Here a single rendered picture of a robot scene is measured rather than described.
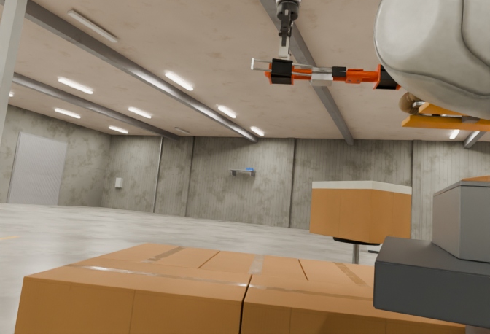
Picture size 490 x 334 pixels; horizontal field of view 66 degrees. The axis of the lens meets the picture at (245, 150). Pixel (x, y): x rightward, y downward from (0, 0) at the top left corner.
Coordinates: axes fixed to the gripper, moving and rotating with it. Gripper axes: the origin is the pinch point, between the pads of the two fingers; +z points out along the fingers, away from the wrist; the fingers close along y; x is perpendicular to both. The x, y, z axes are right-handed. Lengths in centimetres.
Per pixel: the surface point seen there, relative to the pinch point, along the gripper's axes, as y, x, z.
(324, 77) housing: -1.9, -13.6, 5.5
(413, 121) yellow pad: 6.4, -44.1, 16.5
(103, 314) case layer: -24, 40, 80
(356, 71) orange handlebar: -1.8, -23.9, 3.1
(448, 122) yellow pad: 6, -55, 16
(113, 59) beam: 634, 421, -249
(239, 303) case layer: -22, 5, 74
